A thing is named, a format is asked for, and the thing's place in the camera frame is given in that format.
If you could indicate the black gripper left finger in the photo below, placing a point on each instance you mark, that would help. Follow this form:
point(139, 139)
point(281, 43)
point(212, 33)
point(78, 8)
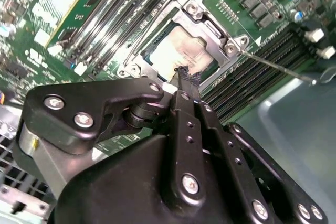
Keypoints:
point(78, 103)

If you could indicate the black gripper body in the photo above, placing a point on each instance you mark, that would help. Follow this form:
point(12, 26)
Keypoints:
point(126, 182)

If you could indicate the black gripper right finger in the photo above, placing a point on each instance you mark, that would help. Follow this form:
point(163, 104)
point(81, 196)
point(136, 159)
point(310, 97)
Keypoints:
point(225, 150)

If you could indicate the silver CPU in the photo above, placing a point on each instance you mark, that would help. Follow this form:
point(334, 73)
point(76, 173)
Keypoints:
point(178, 48)

